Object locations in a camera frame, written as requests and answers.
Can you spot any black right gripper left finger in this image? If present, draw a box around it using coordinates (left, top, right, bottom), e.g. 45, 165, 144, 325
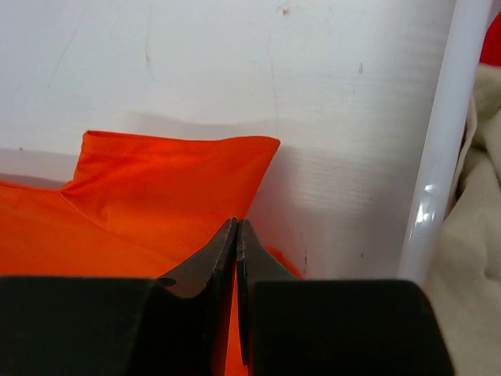
159, 218, 238, 375

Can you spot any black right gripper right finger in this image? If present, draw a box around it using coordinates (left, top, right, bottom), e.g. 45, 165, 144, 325
236, 219, 297, 367

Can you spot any orange t-shirt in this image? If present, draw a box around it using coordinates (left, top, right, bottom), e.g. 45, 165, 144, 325
0, 130, 305, 376

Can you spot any beige t-shirt in basket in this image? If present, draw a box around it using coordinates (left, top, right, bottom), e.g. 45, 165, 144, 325
425, 64, 500, 375

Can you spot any red t-shirt in basket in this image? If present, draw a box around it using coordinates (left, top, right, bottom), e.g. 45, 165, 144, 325
480, 13, 501, 67

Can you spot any white plastic laundry basket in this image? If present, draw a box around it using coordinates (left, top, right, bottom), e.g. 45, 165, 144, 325
397, 1, 500, 286

